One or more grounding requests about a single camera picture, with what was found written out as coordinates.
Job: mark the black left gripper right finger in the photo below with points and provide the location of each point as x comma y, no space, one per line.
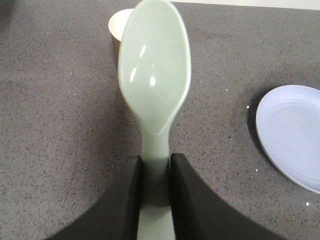
200,214

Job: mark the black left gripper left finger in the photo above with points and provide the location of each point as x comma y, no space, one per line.
115,214

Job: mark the pale green plastic spoon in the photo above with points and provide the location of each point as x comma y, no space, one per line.
154,72

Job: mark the light blue plate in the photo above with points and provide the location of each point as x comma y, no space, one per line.
287,123

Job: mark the brown paper cup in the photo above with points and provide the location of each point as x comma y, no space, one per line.
116,26

